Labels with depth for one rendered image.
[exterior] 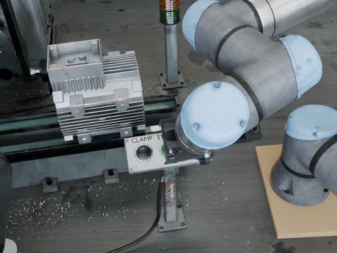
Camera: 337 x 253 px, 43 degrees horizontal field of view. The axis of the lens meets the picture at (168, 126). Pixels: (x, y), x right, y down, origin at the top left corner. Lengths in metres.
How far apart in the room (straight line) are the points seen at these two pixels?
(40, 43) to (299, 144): 0.91
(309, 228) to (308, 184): 0.10
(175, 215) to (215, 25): 0.56
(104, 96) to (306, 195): 0.53
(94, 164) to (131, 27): 0.77
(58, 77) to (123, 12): 0.93
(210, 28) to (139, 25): 1.16
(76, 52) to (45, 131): 0.26
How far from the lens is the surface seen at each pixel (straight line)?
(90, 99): 0.99
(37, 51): 1.52
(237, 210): 1.09
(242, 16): 0.64
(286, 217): 1.08
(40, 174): 1.17
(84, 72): 0.97
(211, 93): 0.49
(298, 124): 0.97
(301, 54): 0.56
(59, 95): 0.99
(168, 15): 1.29
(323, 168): 0.95
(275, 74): 0.54
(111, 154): 1.12
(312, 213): 1.10
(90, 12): 1.90
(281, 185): 1.09
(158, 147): 0.85
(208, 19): 0.63
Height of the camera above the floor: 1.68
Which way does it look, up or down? 43 degrees down
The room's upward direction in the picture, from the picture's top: 2 degrees counter-clockwise
